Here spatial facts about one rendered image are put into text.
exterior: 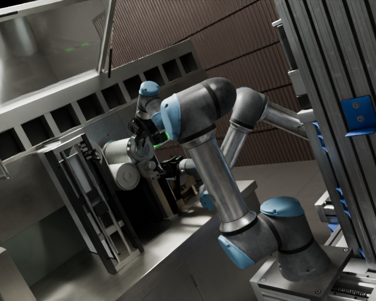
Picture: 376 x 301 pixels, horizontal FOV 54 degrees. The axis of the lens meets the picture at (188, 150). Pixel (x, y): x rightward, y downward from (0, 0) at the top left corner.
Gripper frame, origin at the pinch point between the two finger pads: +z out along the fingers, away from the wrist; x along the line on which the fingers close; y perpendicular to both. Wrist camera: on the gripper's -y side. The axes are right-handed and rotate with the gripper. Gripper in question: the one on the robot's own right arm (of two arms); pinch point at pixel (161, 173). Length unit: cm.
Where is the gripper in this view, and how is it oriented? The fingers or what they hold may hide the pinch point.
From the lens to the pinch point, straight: 182.4
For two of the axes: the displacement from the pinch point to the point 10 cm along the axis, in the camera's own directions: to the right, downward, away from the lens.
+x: -6.8, 4.4, -5.9
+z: -6.2, 0.9, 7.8
